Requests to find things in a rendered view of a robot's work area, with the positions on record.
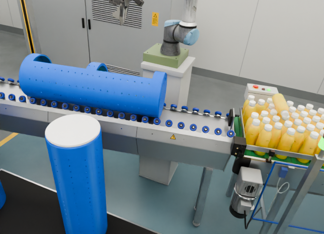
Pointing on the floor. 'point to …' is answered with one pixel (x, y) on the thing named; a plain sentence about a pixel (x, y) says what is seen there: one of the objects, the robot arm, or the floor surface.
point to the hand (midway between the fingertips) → (122, 23)
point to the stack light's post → (300, 194)
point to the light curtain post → (29, 21)
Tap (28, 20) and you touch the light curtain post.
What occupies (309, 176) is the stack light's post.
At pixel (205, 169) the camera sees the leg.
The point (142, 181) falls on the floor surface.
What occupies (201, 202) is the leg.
